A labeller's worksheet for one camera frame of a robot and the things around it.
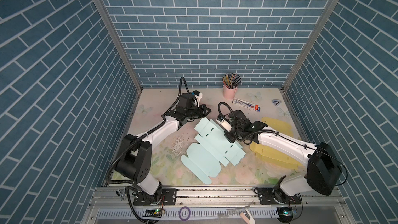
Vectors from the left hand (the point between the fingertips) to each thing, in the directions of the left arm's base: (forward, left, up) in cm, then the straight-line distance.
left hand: (212, 110), depth 84 cm
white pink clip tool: (-46, -14, -17) cm, 51 cm away
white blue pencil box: (+19, -27, -18) cm, 38 cm away
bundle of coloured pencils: (+33, -16, -7) cm, 37 cm away
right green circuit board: (-45, -33, -19) cm, 59 cm away
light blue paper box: (-14, -1, -17) cm, 22 cm away
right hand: (-8, -7, -7) cm, 12 cm away
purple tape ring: (-42, +12, -19) cm, 48 cm away
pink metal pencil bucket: (+26, -14, -13) cm, 33 cm away
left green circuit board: (-43, +28, -21) cm, 56 cm away
